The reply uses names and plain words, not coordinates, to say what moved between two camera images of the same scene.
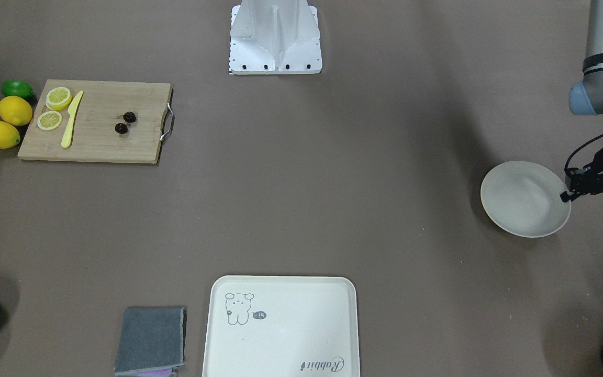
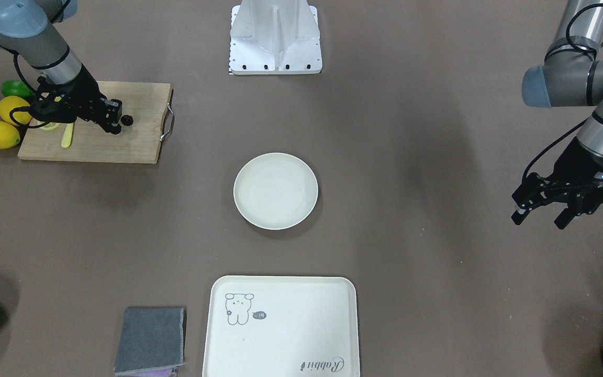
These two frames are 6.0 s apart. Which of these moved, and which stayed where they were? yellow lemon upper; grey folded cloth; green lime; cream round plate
Moved: cream round plate
Stayed: yellow lemon upper; green lime; grey folded cloth
